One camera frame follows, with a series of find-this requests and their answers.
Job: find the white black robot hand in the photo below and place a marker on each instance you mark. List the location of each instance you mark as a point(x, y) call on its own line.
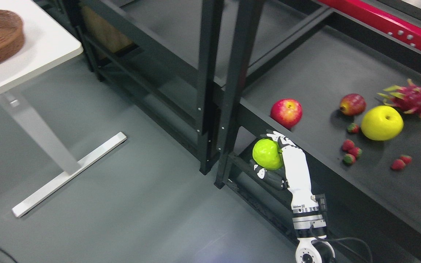
point(296, 178)

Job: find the green apple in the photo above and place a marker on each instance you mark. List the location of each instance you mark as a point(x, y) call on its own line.
point(267, 154)

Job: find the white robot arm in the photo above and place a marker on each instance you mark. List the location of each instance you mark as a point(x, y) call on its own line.
point(311, 230)

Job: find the strawberry beside yellow apple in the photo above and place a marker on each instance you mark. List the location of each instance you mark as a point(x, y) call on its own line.
point(353, 128)

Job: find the small dark red apple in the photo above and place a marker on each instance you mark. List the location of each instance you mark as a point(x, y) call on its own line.
point(352, 104)

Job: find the yellow apple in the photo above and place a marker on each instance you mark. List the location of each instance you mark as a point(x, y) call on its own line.
point(382, 123)

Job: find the black metal shelf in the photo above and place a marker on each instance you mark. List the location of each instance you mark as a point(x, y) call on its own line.
point(202, 69)

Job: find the red shelf beam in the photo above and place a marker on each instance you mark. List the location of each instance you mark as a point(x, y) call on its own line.
point(381, 20)

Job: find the strawberry lower of trio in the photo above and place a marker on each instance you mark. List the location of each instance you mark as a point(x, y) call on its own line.
point(349, 159)

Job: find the strawberry of trio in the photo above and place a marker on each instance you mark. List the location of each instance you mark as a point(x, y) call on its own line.
point(347, 145)
point(349, 159)
point(356, 152)

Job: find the strawberry upper of trio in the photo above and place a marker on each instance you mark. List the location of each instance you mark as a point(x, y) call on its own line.
point(347, 145)

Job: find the strawberry right of trio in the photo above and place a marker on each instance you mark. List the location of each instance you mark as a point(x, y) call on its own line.
point(356, 152)

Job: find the strawberry lower right pair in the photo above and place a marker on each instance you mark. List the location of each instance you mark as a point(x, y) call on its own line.
point(398, 165)

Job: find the strawberry pair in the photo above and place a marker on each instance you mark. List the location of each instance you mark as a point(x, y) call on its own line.
point(398, 165)
point(406, 159)

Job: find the strawberry upper right pair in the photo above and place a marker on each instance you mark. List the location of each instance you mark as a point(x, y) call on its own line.
point(406, 159)

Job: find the pink dragon fruit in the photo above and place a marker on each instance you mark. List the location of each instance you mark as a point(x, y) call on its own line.
point(406, 98)

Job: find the white standing desk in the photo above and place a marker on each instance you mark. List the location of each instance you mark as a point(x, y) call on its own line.
point(47, 45)

